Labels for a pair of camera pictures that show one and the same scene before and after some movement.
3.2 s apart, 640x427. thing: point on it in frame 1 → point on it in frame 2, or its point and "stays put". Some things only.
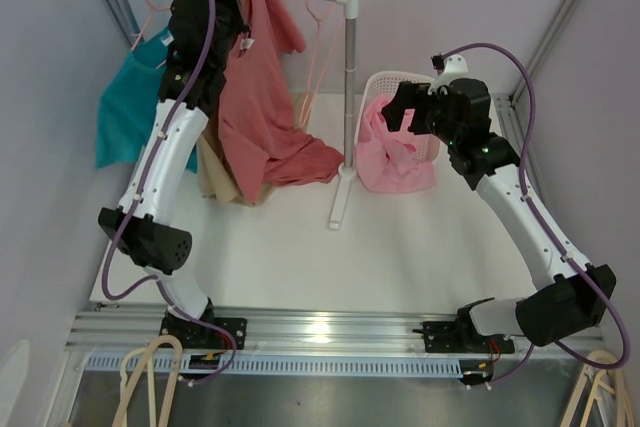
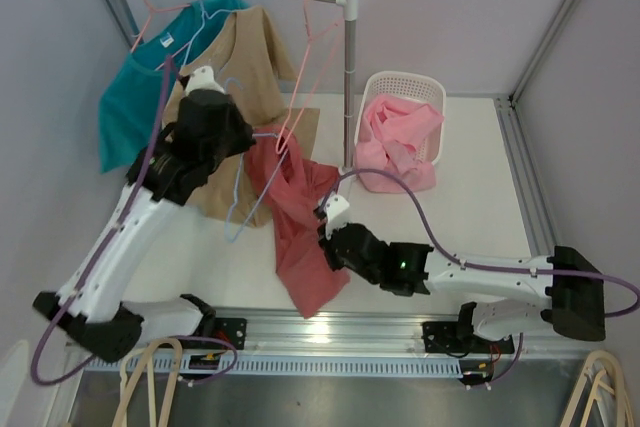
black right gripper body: [430, 118] → [334, 262]
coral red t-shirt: [259, 126] → [293, 191]
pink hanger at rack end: [152, 8] stays put
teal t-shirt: [127, 107] stays put
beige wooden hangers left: [137, 363] stays put
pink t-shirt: [393, 161] stays put
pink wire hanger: [315, 86] → [278, 144]
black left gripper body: [230, 20] → [236, 138]
